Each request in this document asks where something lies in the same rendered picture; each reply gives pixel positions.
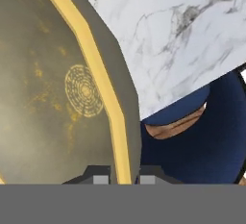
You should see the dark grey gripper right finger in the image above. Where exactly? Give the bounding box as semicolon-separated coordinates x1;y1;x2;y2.
137;164;184;186

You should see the blue cushioned stool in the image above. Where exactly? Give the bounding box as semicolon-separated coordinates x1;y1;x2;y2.
139;69;246;186

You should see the grey bowl with gold rim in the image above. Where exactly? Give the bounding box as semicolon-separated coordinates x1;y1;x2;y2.
0;0;142;186

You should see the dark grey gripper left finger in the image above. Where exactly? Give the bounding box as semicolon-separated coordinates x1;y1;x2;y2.
62;164;112;186

